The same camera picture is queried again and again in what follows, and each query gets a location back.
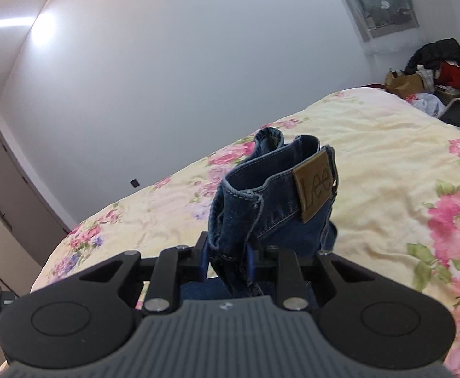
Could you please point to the grey door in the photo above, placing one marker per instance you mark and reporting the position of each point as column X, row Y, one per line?
column 24, row 211

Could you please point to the floral yellow bed quilt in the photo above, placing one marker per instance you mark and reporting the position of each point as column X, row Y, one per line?
column 397, row 210

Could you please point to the blue denim jeans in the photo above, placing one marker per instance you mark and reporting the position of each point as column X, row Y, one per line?
column 280, row 195

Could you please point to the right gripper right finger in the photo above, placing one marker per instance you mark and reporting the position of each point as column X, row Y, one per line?
column 263, row 264

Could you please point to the black wall socket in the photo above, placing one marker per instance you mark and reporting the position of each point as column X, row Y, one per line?
column 134, row 183

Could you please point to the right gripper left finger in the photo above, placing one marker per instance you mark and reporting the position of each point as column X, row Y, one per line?
column 193, row 261

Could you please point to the pile of clothes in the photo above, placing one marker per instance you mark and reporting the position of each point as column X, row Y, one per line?
column 430, row 80

